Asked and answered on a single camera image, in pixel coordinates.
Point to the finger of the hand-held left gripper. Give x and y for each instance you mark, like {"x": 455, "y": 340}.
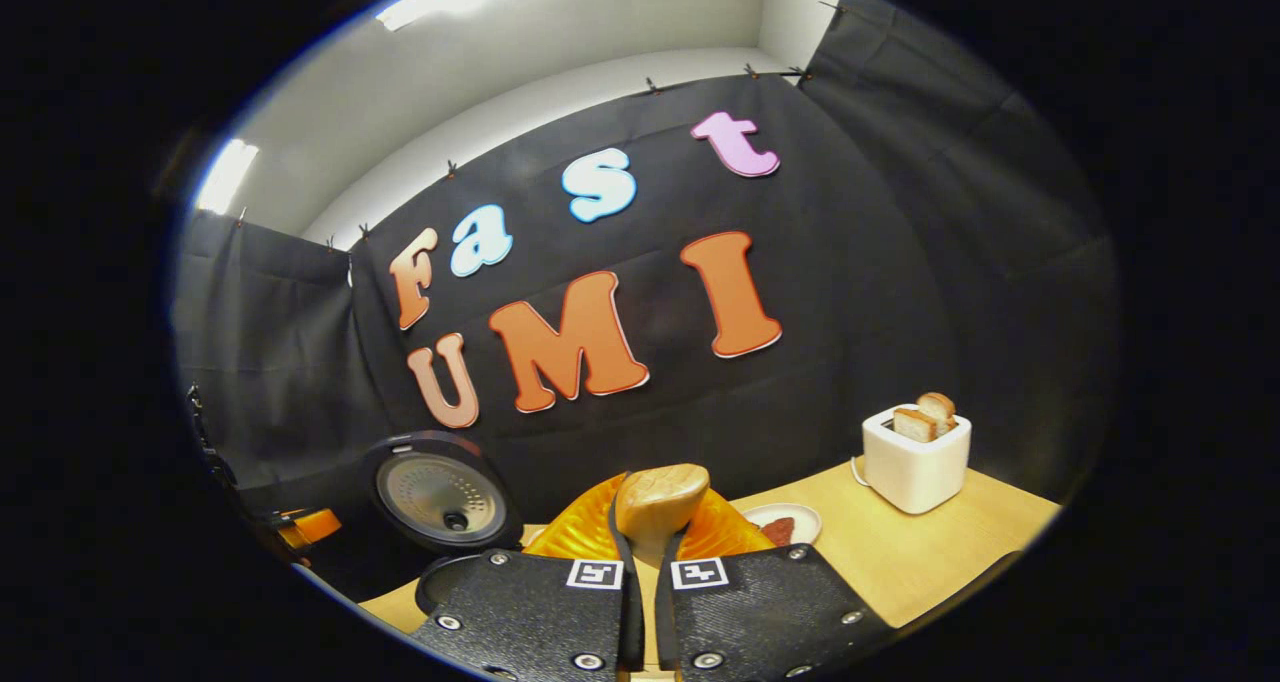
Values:
{"x": 205, "y": 442}
{"x": 312, "y": 528}

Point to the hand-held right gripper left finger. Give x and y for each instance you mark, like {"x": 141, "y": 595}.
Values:
{"x": 530, "y": 612}

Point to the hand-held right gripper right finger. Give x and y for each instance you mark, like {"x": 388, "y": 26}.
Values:
{"x": 760, "y": 612}

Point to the dark grey rice cooker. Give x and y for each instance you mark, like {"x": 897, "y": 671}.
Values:
{"x": 440, "y": 497}

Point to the wooden spoon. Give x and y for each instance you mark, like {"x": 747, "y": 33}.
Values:
{"x": 660, "y": 502}

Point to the red braised meat piece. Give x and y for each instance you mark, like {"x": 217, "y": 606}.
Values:
{"x": 778, "y": 531}

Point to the white plate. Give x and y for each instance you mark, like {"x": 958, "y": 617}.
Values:
{"x": 800, "y": 522}

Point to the white toaster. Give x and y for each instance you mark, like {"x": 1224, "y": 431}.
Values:
{"x": 915, "y": 472}

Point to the toasted bread slice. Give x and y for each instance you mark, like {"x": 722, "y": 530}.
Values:
{"x": 913, "y": 425}
{"x": 940, "y": 409}

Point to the black backdrop cloth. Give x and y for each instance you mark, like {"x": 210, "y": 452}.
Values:
{"x": 850, "y": 262}

